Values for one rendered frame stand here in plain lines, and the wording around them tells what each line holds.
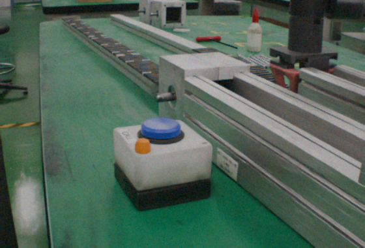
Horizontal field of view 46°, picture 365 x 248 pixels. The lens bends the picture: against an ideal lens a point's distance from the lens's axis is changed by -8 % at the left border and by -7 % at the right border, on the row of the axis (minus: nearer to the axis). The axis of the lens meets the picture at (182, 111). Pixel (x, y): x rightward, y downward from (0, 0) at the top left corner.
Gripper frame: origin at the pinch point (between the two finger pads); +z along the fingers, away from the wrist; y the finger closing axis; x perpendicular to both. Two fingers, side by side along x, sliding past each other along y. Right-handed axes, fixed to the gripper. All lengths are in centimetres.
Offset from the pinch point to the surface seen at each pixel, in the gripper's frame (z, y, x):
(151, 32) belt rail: -1, -1, 66
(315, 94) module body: -4.5, -4.7, -8.6
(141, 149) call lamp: -6.1, -35.2, -19.6
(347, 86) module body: -7.5, -4.5, -14.9
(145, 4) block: -6, 11, 104
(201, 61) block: -8.7, -19.3, -0.7
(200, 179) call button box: -1.8, -29.2, -19.9
